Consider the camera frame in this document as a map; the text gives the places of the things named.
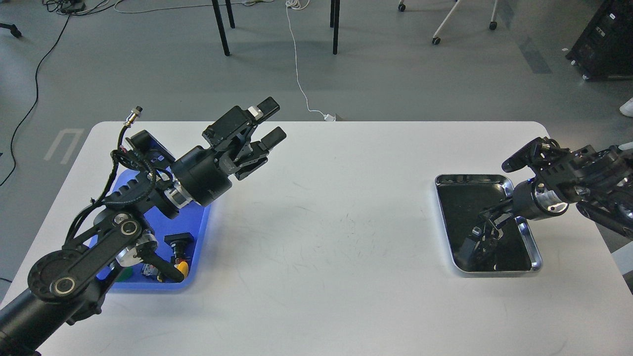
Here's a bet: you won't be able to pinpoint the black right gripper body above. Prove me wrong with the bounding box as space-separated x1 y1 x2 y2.
503 180 554 221

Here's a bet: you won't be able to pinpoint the blue plastic tray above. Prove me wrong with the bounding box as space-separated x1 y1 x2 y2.
88 167 212 291

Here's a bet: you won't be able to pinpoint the white cable on floor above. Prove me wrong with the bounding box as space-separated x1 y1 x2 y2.
285 0 328 119

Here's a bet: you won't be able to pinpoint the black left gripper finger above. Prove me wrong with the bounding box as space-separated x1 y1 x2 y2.
203 97 280 152
233 127 287 180

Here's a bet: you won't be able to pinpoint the white rolling chair base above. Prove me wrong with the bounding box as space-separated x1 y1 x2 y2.
397 0 499 45

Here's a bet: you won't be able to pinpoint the black table legs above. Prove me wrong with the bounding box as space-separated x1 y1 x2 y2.
211 0 342 57

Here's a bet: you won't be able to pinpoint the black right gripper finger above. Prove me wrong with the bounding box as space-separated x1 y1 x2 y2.
477 200 515 242
455 226 500 267

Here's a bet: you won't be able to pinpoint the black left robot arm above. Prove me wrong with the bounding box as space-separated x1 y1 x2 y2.
1 97 286 356

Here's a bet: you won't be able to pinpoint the black industrial part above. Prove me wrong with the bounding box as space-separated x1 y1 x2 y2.
164 232 194 258

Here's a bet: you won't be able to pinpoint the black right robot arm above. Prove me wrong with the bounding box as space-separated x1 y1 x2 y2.
457 137 633 270

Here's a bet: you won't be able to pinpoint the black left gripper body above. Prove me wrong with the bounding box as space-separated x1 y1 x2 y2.
171 146 232 206

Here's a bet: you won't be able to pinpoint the black cable on floor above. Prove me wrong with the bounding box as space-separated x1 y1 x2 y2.
0 0 115 187

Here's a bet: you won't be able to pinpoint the black equipment case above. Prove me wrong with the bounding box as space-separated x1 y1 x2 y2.
565 0 633 81

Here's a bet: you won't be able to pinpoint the yellow push button switch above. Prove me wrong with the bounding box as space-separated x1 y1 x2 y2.
171 256 189 280

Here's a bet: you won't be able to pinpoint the silver metal tray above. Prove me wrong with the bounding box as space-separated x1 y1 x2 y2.
435 174 543 277

